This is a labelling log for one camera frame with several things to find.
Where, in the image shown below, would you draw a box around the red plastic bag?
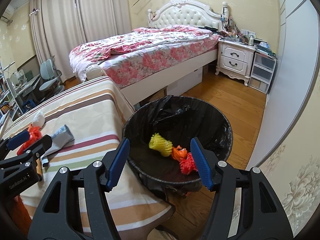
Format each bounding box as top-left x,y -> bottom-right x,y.
17,124 -> 42,155

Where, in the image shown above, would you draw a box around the white tissue ball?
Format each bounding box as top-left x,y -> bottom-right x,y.
31,111 -> 46,128

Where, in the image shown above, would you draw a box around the grey white milk powder pouch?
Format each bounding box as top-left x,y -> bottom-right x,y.
41,125 -> 74,167

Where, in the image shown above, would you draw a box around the red foam net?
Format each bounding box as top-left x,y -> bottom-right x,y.
180,153 -> 198,175

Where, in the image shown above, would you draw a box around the yellow foam net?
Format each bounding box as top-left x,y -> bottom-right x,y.
149,133 -> 173,157

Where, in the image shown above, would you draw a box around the orange snack bag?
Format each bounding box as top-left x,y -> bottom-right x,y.
171,146 -> 188,162

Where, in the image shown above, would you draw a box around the black lined trash bin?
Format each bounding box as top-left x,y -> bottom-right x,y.
123,95 -> 233,199

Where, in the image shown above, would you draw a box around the metal bookshelf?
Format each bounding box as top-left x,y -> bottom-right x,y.
1,61 -> 21,137

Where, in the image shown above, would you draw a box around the study desk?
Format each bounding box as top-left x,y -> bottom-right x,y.
7,70 -> 40,114

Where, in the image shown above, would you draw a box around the grey blue desk chair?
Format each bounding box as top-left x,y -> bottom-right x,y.
39,56 -> 65,99

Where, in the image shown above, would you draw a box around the white wardrobe door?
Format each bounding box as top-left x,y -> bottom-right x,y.
247,0 -> 319,169

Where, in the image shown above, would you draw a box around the air conditioner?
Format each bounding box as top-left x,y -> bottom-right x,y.
1,4 -> 14,25

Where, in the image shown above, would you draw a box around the beige curtains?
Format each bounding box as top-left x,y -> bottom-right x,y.
29,0 -> 131,81

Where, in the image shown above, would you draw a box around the translucent plastic drawer unit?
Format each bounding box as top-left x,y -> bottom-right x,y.
248,51 -> 277,94

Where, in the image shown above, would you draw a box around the white storage box under bed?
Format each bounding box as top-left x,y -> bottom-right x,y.
167,68 -> 202,96

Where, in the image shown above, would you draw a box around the floral bedding bed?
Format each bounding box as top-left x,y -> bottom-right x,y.
69,25 -> 221,105

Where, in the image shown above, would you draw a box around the white two-drawer nightstand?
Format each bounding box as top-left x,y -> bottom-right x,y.
215,38 -> 255,87

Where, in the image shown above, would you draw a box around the white tufted headboard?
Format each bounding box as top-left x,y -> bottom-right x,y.
148,0 -> 222,30

